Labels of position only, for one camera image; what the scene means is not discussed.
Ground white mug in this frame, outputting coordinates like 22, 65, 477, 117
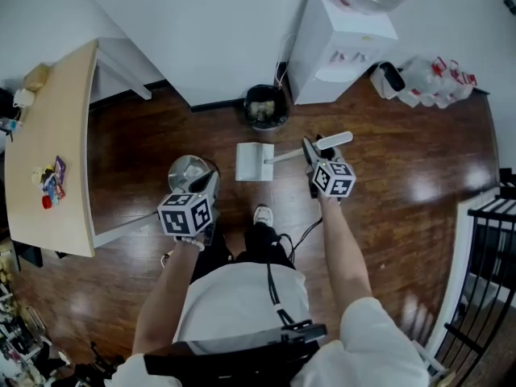
12, 88, 35, 109

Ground person's right forearm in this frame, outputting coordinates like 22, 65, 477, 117
318, 193, 372, 322

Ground white water dispenser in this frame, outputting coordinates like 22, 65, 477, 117
286, 0, 399, 106

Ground cluster of clear water jugs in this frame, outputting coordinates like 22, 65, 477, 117
398, 56, 479, 110

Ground person's white shirt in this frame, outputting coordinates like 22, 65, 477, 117
104, 262, 431, 387

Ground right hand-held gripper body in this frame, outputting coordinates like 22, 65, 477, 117
306, 159, 357, 200

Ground silver metal bin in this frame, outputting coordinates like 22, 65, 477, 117
167, 154, 221, 195

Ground pile of colourful snack packets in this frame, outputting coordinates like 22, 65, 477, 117
31, 155, 68, 206

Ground black chest-mounted rig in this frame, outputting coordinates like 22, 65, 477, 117
143, 320, 328, 387

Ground black office chair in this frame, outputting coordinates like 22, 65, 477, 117
11, 239, 68, 269

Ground white dispenser power cord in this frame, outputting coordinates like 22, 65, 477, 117
275, 34, 289, 89

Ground black equipment bag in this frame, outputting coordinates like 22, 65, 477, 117
76, 340, 126, 387

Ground white long-handled dustpan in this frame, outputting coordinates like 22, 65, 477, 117
235, 131, 354, 182

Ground small white bin black lid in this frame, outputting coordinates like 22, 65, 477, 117
369, 60, 406, 100

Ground person's black trousers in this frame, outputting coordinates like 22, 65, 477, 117
189, 222, 298, 284

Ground black-lined waste bin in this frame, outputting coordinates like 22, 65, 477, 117
243, 84, 290, 131

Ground black body cables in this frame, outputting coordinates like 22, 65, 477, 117
265, 215, 323, 326

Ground cluttered storage shelf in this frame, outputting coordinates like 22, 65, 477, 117
0, 256, 49, 387

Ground person's right white shoe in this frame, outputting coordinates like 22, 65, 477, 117
252, 204, 274, 227

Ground light wooden table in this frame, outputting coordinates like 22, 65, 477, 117
3, 38, 152, 258

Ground black stair railing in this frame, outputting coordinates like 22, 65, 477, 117
437, 167, 516, 387

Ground tan cardboard box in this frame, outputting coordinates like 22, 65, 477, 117
23, 63, 50, 92

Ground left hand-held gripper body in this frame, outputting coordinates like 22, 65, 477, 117
156, 190, 222, 245

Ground person's left forearm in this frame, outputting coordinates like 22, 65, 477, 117
131, 239, 202, 356

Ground white metal rack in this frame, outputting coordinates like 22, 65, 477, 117
410, 339, 455, 382

